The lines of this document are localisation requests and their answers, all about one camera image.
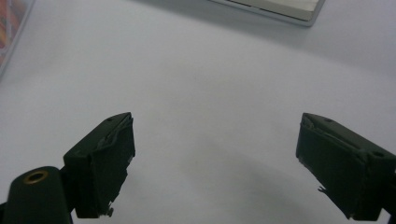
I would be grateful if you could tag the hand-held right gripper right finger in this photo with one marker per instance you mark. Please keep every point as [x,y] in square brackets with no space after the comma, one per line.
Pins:
[339,168]

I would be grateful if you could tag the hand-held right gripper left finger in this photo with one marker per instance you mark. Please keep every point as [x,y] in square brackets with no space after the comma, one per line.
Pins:
[102,161]

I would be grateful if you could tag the white flat box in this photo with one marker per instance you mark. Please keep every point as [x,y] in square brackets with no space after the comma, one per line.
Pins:
[280,9]

